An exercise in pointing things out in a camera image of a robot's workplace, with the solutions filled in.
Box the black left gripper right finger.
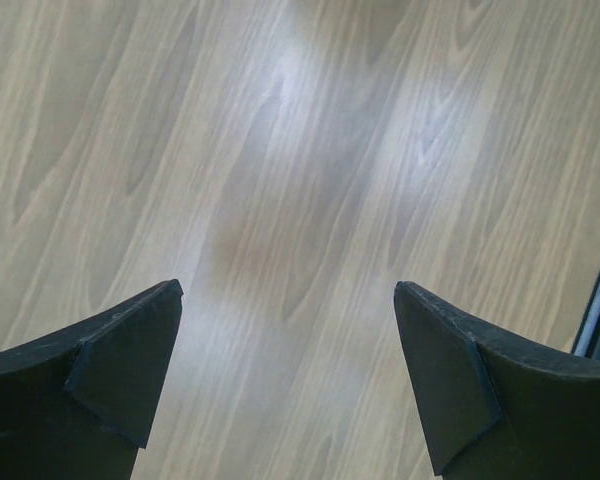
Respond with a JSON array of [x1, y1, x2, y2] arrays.
[[394, 282, 600, 479]]

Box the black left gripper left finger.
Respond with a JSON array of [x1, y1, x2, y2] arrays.
[[0, 279, 183, 479]]

